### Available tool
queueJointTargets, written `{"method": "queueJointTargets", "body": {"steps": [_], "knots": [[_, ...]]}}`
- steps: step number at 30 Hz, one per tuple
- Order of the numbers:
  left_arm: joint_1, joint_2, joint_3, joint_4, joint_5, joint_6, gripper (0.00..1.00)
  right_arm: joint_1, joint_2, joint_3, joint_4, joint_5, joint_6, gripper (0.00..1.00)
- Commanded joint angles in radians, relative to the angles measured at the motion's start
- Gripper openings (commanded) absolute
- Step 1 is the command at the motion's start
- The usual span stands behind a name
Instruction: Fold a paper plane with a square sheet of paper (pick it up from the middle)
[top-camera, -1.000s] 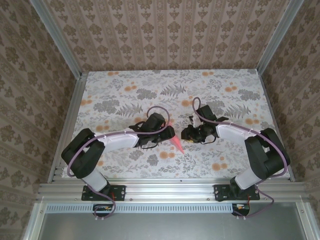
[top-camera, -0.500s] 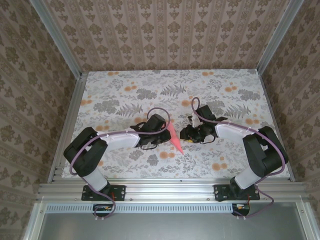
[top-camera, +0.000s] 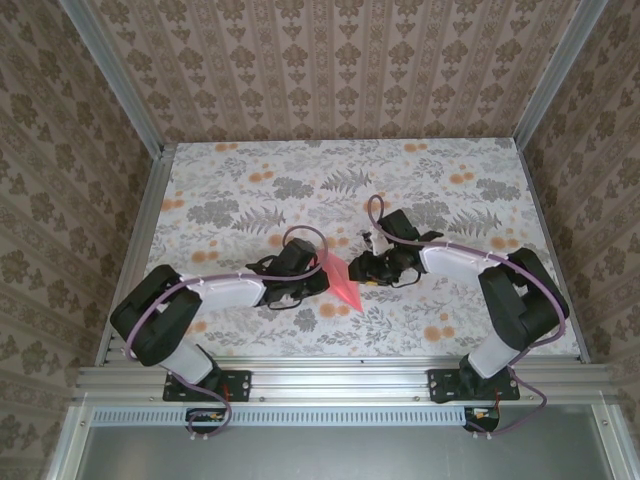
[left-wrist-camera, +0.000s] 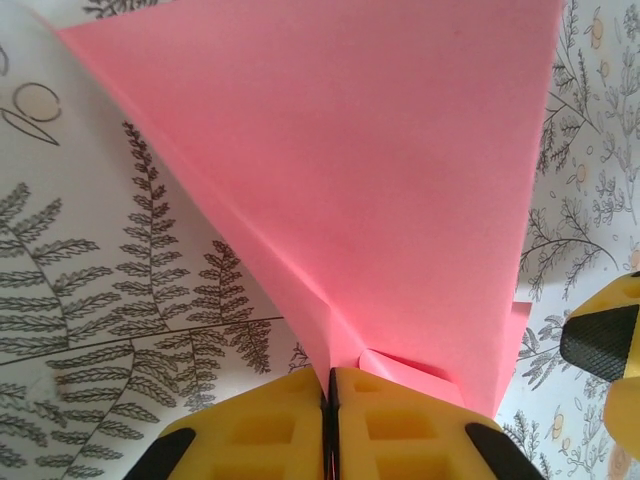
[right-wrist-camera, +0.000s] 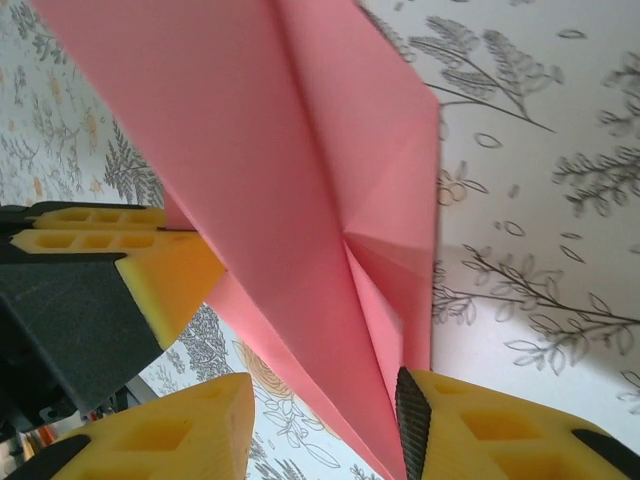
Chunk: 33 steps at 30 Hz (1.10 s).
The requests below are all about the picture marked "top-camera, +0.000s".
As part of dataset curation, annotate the floral printed table cover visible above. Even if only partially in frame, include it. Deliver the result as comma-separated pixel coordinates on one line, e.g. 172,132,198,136
122,141,584,359

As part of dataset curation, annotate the aluminium corner post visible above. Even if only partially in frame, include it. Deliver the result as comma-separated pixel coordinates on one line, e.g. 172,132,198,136
514,0,609,151
64,0,174,161

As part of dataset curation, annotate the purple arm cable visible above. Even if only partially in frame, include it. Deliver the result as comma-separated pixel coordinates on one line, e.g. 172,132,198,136
122,225,329,444
367,194,571,441

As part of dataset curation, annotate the black electronics board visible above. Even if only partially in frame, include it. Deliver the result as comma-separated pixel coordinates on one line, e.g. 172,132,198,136
185,407,232,435
463,405,501,432

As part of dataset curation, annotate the pink cloth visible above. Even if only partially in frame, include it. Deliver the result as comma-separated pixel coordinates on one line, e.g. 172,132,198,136
317,251,369,312

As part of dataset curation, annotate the aluminium side rail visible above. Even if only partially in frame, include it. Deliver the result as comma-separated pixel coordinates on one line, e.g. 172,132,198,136
97,144,176,366

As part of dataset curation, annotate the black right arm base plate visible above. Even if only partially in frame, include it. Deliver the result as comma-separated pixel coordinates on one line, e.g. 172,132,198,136
427,368,521,405

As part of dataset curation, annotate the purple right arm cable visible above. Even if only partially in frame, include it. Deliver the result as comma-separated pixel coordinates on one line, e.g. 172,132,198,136
367,194,571,441

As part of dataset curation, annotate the long aluminium frame rail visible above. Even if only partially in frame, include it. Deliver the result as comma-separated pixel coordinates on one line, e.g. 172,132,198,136
74,357,614,401

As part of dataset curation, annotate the slotted grey cable duct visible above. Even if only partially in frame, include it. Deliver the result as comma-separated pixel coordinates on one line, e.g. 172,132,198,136
92,405,501,427

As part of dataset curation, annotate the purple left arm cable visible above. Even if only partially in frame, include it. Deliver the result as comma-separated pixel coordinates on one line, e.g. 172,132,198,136
122,225,329,444

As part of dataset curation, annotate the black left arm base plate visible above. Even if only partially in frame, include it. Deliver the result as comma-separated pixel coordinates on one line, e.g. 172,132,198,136
163,368,254,404

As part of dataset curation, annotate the grey metal panel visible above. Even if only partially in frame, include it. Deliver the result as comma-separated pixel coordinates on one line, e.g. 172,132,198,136
74,424,619,480

